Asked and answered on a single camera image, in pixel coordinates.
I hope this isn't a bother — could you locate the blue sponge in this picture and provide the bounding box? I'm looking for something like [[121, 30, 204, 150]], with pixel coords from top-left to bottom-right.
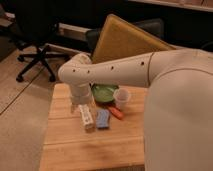
[[96, 109, 110, 129]]

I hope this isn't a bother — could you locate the black office chair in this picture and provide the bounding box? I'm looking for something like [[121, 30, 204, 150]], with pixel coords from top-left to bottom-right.
[[11, 0, 69, 82]]

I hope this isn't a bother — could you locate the clear plastic cup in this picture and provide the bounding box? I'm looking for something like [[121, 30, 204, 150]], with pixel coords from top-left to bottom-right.
[[113, 88, 131, 110]]

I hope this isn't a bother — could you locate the orange marker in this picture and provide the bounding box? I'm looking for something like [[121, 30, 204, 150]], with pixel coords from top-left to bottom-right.
[[108, 107, 124, 120]]

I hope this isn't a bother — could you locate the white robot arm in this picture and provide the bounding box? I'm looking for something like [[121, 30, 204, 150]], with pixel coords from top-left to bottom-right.
[[58, 49, 213, 171]]

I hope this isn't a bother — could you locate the yellow cushion board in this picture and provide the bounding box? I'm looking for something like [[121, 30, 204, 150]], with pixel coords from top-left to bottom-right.
[[92, 14, 174, 63]]

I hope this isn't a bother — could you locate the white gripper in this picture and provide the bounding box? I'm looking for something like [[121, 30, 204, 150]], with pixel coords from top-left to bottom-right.
[[69, 84, 92, 112]]

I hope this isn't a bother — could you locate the green ceramic bowl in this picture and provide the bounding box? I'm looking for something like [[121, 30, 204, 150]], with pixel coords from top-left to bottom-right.
[[91, 84, 118, 103]]

